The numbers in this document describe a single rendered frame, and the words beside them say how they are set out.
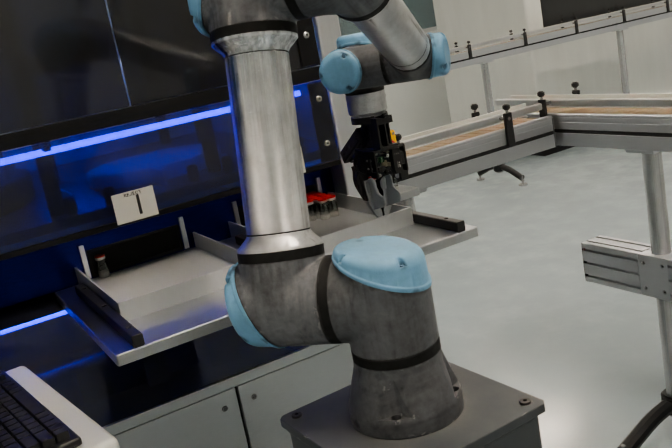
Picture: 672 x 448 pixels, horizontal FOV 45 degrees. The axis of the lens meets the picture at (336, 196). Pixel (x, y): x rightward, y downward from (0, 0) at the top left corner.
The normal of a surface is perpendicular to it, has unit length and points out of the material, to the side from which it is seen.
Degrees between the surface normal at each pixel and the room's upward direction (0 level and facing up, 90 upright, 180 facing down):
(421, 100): 90
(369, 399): 72
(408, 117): 90
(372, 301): 90
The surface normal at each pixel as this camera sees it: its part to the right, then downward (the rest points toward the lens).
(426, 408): 0.29, -0.16
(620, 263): -0.85, 0.26
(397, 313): 0.13, 0.19
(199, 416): 0.49, 0.10
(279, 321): -0.27, 0.32
